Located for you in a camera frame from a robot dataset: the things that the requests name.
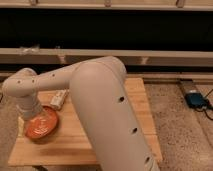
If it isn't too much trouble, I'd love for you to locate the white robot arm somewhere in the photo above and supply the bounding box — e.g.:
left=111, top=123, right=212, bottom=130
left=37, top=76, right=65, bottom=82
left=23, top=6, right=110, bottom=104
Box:
left=2, top=56, right=160, bottom=171

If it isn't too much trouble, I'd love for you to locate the white squeeze bottle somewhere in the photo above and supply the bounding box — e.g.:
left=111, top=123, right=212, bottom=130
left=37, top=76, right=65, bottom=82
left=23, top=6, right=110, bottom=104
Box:
left=50, top=90, right=68, bottom=110

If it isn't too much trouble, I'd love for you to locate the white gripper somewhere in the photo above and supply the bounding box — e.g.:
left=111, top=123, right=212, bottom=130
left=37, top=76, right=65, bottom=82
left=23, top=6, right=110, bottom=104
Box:
left=21, top=106, right=44, bottom=121

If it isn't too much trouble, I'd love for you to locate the orange ceramic bowl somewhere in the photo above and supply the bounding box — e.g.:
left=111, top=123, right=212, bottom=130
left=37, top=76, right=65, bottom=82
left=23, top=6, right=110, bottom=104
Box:
left=24, top=106, right=59, bottom=140

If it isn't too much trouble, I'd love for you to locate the wooden rail beam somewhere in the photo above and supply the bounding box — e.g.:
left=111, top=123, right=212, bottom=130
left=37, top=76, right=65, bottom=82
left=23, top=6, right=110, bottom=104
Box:
left=0, top=48, right=213, bottom=67

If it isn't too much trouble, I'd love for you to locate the blue box on floor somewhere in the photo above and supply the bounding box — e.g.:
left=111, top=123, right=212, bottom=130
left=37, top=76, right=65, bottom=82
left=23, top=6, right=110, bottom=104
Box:
left=185, top=93, right=206, bottom=108

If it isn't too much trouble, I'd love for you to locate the black cable on floor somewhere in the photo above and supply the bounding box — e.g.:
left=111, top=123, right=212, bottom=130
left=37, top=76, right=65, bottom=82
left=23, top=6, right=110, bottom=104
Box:
left=195, top=87, right=213, bottom=121

